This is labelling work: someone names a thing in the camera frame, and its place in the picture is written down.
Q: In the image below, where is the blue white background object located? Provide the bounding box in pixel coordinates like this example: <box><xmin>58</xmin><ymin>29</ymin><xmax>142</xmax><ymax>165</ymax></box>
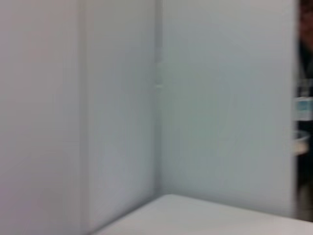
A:
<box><xmin>296</xmin><ymin>96</ymin><xmax>313</xmax><ymax>121</ymax></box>

